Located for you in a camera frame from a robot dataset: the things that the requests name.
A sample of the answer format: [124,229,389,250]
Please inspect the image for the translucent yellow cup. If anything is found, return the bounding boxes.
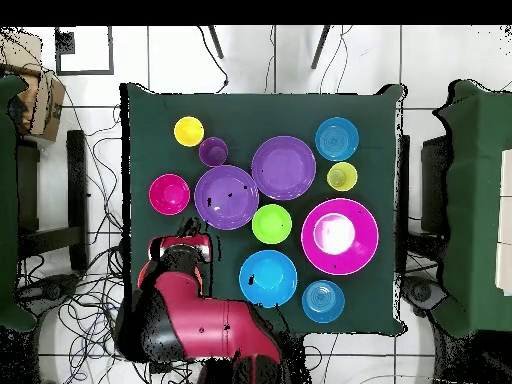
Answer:
[326,161,359,193]

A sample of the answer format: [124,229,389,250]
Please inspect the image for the green cloth covered table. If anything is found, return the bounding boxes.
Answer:
[0,73,37,333]
[431,78,512,339]

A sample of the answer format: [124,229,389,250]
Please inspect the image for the small pink-red bowl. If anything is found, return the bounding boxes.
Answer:
[148,172,192,217]

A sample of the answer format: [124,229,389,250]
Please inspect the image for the small green bowl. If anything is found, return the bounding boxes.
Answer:
[251,203,294,246]

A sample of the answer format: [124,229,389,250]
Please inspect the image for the black metal frame stand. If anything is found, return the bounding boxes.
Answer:
[16,129,90,273]

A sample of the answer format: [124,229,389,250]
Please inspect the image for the black square floor frame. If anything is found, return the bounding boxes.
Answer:
[54,25,115,76]

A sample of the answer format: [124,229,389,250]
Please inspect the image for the purple cup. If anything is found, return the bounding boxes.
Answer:
[198,136,230,168]

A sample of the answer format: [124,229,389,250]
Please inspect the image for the tangle of black cables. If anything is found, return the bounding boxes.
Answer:
[15,79,153,384]

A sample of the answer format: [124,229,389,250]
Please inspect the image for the translucent blue small bowl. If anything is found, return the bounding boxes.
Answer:
[314,116,360,162]
[301,279,346,324]

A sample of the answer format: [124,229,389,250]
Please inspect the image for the dark green table cloth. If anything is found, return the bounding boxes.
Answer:
[119,81,409,337]

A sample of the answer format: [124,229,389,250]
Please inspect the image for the purple bowl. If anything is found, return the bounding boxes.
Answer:
[250,135,318,202]
[193,164,260,232]

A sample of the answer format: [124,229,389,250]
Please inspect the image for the cardboard box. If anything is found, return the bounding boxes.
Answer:
[0,30,67,143]

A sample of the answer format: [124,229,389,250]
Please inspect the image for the black floor cable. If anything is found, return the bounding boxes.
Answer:
[195,25,230,94]

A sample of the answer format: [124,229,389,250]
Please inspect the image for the large pink bowl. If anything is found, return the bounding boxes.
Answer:
[300,197,380,277]

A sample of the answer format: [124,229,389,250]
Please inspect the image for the black tripod leg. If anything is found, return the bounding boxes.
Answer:
[310,25,332,70]
[207,25,225,60]

